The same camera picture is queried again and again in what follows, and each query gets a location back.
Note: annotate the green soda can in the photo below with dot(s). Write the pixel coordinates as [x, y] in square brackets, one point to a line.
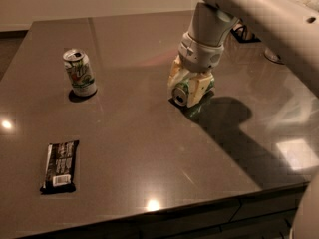
[179, 92]

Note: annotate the black snack bar wrapper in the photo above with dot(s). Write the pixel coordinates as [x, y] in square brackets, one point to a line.
[60, 168]

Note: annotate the black wire napkin basket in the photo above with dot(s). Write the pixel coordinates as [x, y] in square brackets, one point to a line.
[242, 34]

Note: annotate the clear glass jar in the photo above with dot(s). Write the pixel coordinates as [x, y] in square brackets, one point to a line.
[272, 57]

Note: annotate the white 7up can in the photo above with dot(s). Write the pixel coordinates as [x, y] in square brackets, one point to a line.
[77, 65]

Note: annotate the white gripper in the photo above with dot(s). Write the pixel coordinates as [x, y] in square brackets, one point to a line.
[198, 57]

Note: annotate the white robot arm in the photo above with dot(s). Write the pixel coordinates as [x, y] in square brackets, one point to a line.
[287, 28]

